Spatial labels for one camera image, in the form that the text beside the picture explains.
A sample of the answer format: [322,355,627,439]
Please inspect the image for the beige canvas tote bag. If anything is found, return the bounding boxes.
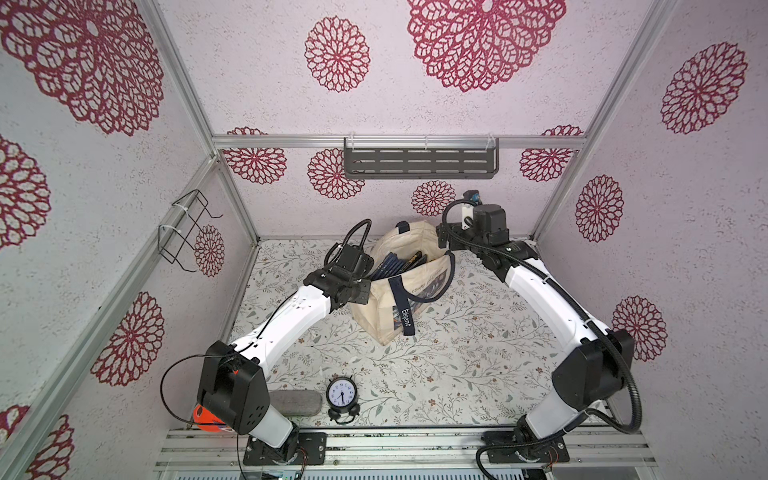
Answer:
[351,221,456,346]

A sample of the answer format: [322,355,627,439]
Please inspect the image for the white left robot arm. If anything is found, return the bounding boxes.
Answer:
[195,245,374,461]

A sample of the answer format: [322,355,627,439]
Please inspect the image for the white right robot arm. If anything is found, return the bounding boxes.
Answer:
[438,199,643,442]

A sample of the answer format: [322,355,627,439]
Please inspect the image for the blue books in bag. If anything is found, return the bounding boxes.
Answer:
[367,250,428,281]

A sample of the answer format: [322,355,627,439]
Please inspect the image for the black analog alarm clock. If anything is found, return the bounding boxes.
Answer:
[326,376,360,425]

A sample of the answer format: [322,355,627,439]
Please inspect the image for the grey sponge block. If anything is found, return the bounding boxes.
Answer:
[270,390,324,417]

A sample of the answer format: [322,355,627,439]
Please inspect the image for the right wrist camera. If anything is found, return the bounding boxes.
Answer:
[462,190,482,206]

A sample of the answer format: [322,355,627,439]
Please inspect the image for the grey metal wall shelf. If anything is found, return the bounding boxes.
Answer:
[342,138,500,180]

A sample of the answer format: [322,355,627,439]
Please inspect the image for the black wire wall rack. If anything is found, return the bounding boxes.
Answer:
[156,189,223,273]

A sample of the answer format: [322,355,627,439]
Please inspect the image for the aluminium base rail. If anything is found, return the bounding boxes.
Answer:
[150,425,657,478]

